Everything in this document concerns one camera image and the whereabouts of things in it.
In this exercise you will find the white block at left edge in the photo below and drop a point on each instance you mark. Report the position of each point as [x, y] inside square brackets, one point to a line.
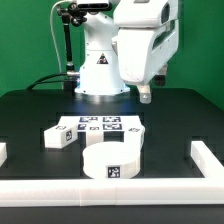
[3, 153]

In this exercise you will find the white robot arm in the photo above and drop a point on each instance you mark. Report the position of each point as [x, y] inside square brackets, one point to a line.
[99, 75]

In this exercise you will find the white obstacle wall frame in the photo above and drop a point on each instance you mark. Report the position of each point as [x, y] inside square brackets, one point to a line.
[209, 189]

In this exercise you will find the white round stool seat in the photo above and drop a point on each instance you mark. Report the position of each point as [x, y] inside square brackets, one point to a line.
[111, 160]

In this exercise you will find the white sheet with markers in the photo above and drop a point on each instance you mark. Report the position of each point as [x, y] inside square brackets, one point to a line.
[106, 123]

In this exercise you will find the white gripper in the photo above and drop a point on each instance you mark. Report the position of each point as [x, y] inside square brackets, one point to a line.
[142, 52]

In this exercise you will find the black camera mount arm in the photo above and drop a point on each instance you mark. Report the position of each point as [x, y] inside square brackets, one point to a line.
[70, 15]

